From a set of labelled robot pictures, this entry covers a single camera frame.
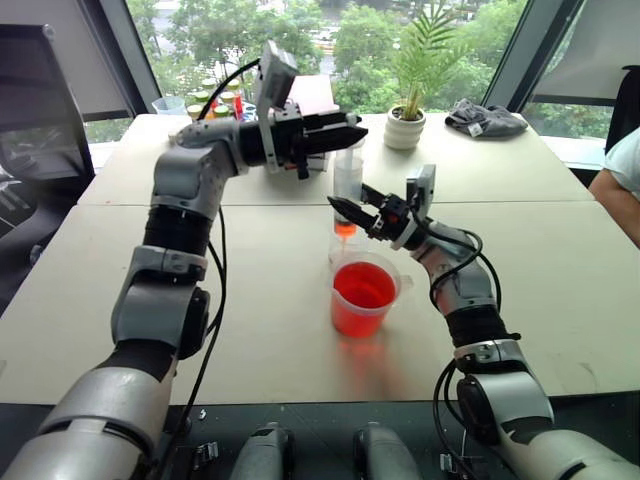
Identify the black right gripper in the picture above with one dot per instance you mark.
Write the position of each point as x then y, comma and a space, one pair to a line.
392, 217

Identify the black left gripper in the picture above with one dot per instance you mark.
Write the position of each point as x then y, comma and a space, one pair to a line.
292, 135

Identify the clear plastic syringe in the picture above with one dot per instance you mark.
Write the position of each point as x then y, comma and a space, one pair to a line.
348, 172

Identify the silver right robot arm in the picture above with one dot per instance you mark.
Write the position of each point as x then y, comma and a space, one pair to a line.
505, 385

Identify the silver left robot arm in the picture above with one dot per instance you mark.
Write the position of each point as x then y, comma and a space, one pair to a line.
185, 170

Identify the clear cup with red liquid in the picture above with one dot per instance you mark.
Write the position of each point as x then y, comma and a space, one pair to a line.
362, 300

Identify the white ribbed plant pot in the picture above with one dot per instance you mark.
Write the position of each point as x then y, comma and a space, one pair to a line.
404, 131

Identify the red plastic bottle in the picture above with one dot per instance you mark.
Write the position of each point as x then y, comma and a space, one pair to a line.
238, 107

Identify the green-lidded small jar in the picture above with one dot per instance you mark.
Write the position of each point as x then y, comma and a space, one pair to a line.
202, 96
227, 97
194, 111

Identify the green palm plant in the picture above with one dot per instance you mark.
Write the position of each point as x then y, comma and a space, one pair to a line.
425, 50

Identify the crumpled grey cloth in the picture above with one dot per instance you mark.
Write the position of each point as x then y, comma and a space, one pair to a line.
487, 120

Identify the clear plastic measuring jug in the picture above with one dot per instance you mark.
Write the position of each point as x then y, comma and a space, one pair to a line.
169, 106

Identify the dark grey rounded shape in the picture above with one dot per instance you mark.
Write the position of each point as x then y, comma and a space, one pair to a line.
265, 452
382, 452

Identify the person in white shirt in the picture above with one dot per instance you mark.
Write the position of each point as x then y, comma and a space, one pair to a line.
622, 160

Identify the black office chair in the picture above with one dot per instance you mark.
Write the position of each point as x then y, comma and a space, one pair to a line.
30, 235

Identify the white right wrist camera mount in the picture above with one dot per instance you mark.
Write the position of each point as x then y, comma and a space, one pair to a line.
421, 187

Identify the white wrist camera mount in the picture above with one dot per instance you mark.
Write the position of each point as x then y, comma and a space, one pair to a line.
421, 187
274, 75

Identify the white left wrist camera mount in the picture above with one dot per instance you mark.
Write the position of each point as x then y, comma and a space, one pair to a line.
274, 75

